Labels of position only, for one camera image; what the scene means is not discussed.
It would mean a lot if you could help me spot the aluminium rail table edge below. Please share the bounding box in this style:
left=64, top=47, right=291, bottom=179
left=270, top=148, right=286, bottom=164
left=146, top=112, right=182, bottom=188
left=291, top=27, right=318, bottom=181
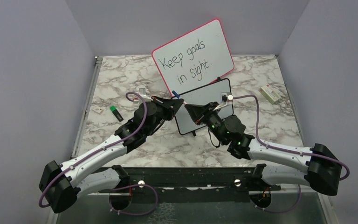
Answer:
left=71, top=56, right=103, bottom=159

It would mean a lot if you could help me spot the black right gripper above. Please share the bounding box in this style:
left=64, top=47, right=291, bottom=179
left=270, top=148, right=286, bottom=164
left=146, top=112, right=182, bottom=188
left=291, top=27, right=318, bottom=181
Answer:
left=186, top=101, right=227, bottom=145

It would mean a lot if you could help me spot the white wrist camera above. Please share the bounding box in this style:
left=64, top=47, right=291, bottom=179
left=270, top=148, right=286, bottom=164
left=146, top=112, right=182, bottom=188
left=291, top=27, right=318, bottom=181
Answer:
left=215, top=93, right=234, bottom=110
left=133, top=88, right=151, bottom=104

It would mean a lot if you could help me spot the green capped black highlighter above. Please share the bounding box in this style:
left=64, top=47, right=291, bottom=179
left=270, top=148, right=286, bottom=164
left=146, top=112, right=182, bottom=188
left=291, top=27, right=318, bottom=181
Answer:
left=110, top=105, right=123, bottom=122

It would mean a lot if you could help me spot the pink framed whiteboard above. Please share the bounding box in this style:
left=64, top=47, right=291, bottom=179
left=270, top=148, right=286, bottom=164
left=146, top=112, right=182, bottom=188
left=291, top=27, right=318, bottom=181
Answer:
left=151, top=18, right=235, bottom=93

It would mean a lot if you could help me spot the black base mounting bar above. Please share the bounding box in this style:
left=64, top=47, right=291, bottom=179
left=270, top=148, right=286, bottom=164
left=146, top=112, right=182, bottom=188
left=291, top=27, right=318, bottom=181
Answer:
left=99, top=165, right=281, bottom=203

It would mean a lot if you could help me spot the black framed whiteboard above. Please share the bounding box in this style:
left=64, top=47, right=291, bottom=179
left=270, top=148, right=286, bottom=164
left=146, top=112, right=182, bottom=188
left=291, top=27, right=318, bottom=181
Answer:
left=172, top=78, right=232, bottom=135

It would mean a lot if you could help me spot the white green box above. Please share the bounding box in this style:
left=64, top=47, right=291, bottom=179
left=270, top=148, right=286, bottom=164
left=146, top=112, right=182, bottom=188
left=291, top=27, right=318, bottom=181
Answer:
left=259, top=84, right=282, bottom=105

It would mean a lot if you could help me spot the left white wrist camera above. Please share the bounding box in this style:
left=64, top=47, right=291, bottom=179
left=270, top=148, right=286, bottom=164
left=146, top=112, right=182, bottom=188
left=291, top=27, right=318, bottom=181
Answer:
left=133, top=88, right=151, bottom=104

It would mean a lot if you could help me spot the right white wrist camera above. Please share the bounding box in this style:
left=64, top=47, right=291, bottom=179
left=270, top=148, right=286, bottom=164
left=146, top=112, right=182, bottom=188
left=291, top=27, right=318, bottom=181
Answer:
left=215, top=93, right=234, bottom=110

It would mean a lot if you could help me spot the blue whiteboard marker pen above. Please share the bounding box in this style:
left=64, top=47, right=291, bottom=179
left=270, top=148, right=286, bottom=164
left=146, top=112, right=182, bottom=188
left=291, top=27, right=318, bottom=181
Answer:
left=172, top=91, right=186, bottom=105

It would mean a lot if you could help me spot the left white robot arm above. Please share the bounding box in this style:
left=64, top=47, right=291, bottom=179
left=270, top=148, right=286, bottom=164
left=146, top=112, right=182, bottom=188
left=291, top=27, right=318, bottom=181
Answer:
left=39, top=94, right=184, bottom=214

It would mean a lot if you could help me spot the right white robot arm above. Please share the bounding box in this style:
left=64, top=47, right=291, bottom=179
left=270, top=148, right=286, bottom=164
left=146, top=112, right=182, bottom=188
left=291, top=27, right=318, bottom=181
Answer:
left=185, top=102, right=343, bottom=196

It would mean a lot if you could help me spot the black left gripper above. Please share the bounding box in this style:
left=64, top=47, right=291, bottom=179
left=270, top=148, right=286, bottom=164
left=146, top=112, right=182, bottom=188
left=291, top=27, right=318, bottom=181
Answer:
left=145, top=96, right=185, bottom=137

